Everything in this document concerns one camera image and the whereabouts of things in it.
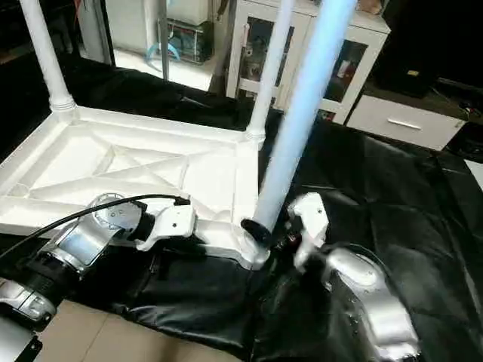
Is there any black box yellow label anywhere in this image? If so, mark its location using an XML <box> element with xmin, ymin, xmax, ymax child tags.
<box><xmin>374</xmin><ymin>0</ymin><xmax>454</xmax><ymax>99</ymax></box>

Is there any white drawer unit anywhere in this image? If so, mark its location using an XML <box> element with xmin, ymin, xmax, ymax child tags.
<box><xmin>346</xmin><ymin>94</ymin><xmax>467</xmax><ymax>152</ymax></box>

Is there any teal storage box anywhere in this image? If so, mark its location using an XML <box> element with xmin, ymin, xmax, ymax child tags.
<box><xmin>147</xmin><ymin>17</ymin><xmax>214</xmax><ymax>65</ymax></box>

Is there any white plastic table top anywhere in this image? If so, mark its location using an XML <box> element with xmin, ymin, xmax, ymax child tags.
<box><xmin>0</xmin><ymin>106</ymin><xmax>271</xmax><ymax>271</ymax></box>

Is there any white plastic table leg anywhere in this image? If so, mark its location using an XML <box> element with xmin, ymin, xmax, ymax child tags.
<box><xmin>240</xmin><ymin>0</ymin><xmax>357</xmax><ymax>257</ymax></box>
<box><xmin>19</xmin><ymin>0</ymin><xmax>78</xmax><ymax>115</ymax></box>
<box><xmin>245</xmin><ymin>0</ymin><xmax>297</xmax><ymax>144</ymax></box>

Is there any white glass-door cabinet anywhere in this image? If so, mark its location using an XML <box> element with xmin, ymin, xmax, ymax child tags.
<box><xmin>226</xmin><ymin>0</ymin><xmax>392</xmax><ymax>125</ymax></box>

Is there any black work mat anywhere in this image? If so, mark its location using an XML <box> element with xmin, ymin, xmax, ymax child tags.
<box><xmin>0</xmin><ymin>53</ymin><xmax>483</xmax><ymax>362</ymax></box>

